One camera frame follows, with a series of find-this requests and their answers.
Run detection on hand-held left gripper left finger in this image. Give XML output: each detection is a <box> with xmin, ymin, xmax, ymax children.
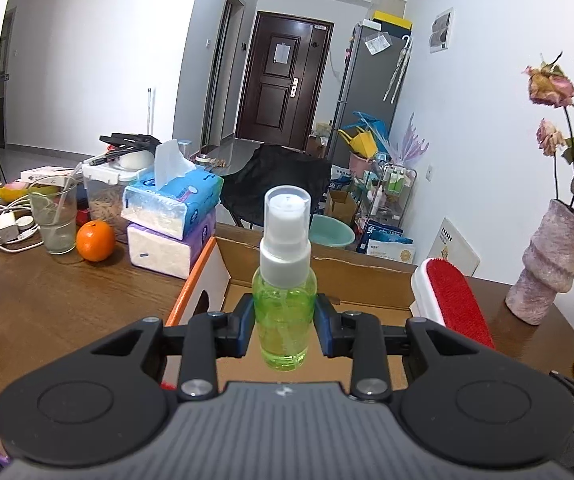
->
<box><xmin>87</xmin><ymin>291</ymin><xmax>258</xmax><ymax>403</ymax></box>

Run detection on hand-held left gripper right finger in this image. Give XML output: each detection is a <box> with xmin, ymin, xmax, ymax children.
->
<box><xmin>314</xmin><ymin>291</ymin><xmax>498</xmax><ymax>402</ymax></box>

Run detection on green spray bottle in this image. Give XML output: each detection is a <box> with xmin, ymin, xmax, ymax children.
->
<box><xmin>252</xmin><ymin>185</ymin><xmax>318</xmax><ymax>372</ymax></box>

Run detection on orange printed cardboard box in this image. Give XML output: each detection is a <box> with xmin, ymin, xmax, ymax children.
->
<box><xmin>164</xmin><ymin>236</ymin><xmax>418</xmax><ymax>396</ymax></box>

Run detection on red and white lint brush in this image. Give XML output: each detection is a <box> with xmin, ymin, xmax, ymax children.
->
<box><xmin>411</xmin><ymin>257</ymin><xmax>496</xmax><ymax>351</ymax></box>

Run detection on teal plastic basin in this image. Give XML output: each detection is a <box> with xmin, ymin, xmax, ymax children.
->
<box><xmin>308</xmin><ymin>214</ymin><xmax>355</xmax><ymax>251</ymax></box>

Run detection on blue and white carton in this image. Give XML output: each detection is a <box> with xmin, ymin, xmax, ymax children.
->
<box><xmin>357</xmin><ymin>220</ymin><xmax>416</xmax><ymax>263</ymax></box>

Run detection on purple tissue pack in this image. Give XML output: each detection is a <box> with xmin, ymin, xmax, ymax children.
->
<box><xmin>127</xmin><ymin>207</ymin><xmax>216</xmax><ymax>280</ymax></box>

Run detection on small open cardboard box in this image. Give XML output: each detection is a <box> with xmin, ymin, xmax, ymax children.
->
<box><xmin>324</xmin><ymin>190</ymin><xmax>359</xmax><ymax>226</ymax></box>

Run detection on pink textured vase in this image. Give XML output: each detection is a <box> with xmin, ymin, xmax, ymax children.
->
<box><xmin>505</xmin><ymin>199</ymin><xmax>574</xmax><ymax>326</ymax></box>

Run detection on blue tissue pack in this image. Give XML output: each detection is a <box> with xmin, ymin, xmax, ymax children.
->
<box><xmin>121</xmin><ymin>138</ymin><xmax>224</xmax><ymax>241</ymax></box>

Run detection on black chair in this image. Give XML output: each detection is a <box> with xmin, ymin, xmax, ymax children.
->
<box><xmin>219</xmin><ymin>145</ymin><xmax>333</xmax><ymax>228</ymax></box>

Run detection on white board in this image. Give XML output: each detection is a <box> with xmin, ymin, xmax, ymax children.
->
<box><xmin>427</xmin><ymin>217</ymin><xmax>481</xmax><ymax>277</ymax></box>

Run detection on pink bucket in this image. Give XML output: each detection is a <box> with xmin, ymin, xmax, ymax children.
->
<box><xmin>349</xmin><ymin>152</ymin><xmax>375</xmax><ymax>178</ymax></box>

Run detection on orange fruit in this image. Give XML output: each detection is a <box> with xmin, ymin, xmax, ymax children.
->
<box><xmin>76</xmin><ymin>220</ymin><xmax>116</xmax><ymax>262</ymax></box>

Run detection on clear plastic container white lid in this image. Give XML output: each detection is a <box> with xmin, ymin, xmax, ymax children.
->
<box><xmin>82</xmin><ymin>157</ymin><xmax>153</xmax><ymax>244</ymax></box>

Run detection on blue folded item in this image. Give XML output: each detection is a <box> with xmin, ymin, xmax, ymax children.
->
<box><xmin>339</xmin><ymin>111</ymin><xmax>393</xmax><ymax>158</ymax></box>

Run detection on clear drinking glass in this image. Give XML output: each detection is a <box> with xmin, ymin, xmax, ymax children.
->
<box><xmin>28</xmin><ymin>177</ymin><xmax>78</xmax><ymax>255</ymax></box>

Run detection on black flat object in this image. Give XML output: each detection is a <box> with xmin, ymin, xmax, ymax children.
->
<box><xmin>98</xmin><ymin>132</ymin><xmax>163</xmax><ymax>155</ymax></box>

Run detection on dark brown door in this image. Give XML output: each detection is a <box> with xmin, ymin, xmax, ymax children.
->
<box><xmin>235</xmin><ymin>11</ymin><xmax>334</xmax><ymax>152</ymax></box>

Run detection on grey refrigerator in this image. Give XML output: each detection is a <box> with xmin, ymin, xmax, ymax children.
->
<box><xmin>328</xmin><ymin>22</ymin><xmax>413</xmax><ymax>168</ymax></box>

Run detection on white flat box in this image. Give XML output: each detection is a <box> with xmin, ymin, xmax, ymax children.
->
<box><xmin>20</xmin><ymin>165</ymin><xmax>85</xmax><ymax>184</ymax></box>

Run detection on folded clear umbrella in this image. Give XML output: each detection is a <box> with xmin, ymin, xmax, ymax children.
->
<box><xmin>383</xmin><ymin>35</ymin><xmax>413</xmax><ymax>106</ymax></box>

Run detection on yellow dish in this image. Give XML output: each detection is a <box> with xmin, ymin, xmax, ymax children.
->
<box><xmin>0</xmin><ymin>182</ymin><xmax>30</xmax><ymax>201</ymax></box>

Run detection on paper sheet in plastic bag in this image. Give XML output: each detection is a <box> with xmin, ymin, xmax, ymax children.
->
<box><xmin>364</xmin><ymin>30</ymin><xmax>393</xmax><ymax>56</ymax></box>

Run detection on dried pink roses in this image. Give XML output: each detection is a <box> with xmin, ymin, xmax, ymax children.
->
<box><xmin>522</xmin><ymin>50</ymin><xmax>574</xmax><ymax>226</ymax></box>

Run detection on yellow and black box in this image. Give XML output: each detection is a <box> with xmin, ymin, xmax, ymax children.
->
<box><xmin>372</xmin><ymin>10</ymin><xmax>413</xmax><ymax>32</ymax></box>

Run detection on metal wire cart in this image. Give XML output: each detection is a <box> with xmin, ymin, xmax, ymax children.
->
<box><xmin>362</xmin><ymin>162</ymin><xmax>418</xmax><ymax>226</ymax></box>

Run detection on white charger with cable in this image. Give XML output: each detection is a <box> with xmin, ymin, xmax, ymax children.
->
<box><xmin>0</xmin><ymin>195</ymin><xmax>44</xmax><ymax>252</ymax></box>

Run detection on white wall panel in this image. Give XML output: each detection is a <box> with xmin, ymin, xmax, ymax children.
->
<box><xmin>429</xmin><ymin>7</ymin><xmax>454</xmax><ymax>54</ymax></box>

